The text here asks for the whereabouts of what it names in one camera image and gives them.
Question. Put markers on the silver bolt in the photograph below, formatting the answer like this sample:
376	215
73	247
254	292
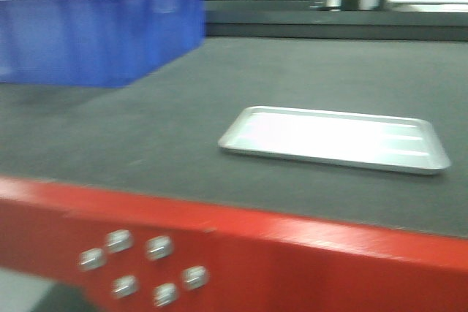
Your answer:
91	259
118	241
124	286
159	247
165	294
195	277

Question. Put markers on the blue plastic crate on conveyor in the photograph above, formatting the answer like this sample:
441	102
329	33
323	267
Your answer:
95	43

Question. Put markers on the black conveyor far rail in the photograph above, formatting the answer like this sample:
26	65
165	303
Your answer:
298	20

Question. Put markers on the red conveyor side frame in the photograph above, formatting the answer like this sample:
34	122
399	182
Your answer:
257	260

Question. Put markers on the silver metal tray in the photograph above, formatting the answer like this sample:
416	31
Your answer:
375	142

